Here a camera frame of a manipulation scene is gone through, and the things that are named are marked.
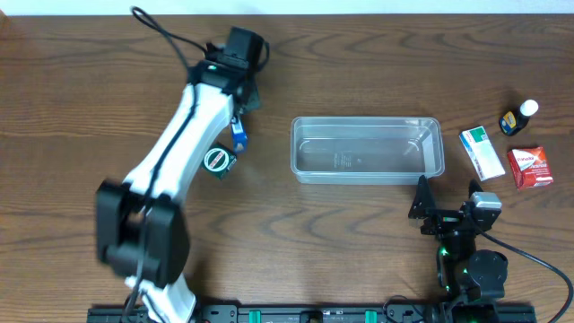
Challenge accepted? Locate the white green medicine box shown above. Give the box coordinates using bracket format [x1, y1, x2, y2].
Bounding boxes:
[459, 127, 505, 181]

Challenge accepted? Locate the red Panadol box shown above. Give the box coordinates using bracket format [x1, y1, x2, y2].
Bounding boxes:
[507, 146, 553, 190]

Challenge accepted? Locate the blue KoolFever box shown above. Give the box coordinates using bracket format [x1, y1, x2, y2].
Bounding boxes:
[230, 116, 248, 153]

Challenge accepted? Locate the clear plastic container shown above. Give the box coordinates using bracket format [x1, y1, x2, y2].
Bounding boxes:
[291, 117, 446, 185]

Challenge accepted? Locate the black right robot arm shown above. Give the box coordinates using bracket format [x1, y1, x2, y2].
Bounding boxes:
[408, 176, 508, 322]

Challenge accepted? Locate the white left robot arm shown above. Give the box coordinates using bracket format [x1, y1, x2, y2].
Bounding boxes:
[95, 27, 270, 322]

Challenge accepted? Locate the dark syrup bottle white cap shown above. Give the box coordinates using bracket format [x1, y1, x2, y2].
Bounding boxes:
[499, 100, 539, 136]

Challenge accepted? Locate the black mounting rail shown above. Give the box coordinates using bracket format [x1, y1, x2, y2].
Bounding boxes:
[87, 303, 537, 323]

